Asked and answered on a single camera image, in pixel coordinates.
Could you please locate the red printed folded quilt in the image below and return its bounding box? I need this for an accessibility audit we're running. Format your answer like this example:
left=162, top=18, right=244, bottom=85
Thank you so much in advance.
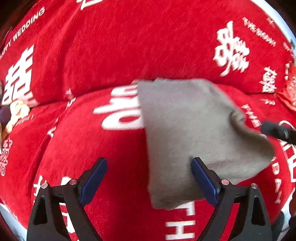
left=0, top=0, right=296, bottom=108

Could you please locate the red printed bedsheet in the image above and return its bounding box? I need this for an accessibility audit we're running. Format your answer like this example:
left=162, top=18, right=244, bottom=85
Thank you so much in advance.
left=0, top=83, right=296, bottom=241

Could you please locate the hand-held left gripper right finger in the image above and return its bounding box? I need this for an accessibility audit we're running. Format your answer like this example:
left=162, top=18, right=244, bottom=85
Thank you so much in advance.
left=191, top=157, right=273, bottom=241

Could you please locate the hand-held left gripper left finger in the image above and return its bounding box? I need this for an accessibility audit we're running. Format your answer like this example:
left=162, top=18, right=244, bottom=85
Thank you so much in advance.
left=26, top=157, right=108, bottom=241

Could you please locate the dark purple cloth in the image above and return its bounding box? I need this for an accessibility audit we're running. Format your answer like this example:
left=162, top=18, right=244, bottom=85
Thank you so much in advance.
left=0, top=80, right=11, bottom=123

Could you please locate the orange patterned cloth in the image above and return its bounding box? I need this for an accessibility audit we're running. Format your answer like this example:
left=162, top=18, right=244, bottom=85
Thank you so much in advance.
left=3, top=100, right=31, bottom=136

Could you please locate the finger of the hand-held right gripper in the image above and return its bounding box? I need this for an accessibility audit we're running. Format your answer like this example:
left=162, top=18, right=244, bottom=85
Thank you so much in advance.
left=260, top=122, right=296, bottom=142

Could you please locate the grey fleece garment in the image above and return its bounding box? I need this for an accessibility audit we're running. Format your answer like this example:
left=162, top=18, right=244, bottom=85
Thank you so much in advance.
left=136, top=77, right=276, bottom=210

